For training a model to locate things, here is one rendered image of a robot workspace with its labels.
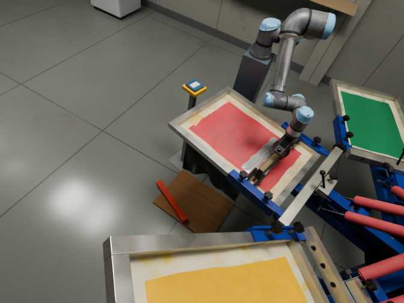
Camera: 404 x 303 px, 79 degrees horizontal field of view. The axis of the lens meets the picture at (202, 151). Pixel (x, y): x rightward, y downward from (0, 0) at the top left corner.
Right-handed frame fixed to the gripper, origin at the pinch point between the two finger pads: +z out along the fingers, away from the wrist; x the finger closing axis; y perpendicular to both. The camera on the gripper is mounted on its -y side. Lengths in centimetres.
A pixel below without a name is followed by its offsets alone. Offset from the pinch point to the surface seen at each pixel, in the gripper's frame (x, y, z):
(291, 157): -6.0, 12.4, 5.3
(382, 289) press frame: -69, -28, -4
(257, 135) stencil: 18.7, 9.7, 5.3
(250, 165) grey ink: 7.5, -12.8, 4.5
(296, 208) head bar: -24.9, -22.3, -3.3
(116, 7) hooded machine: 347, 125, 81
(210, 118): 47.9, -3.0, 5.3
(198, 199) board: 36, -9, 99
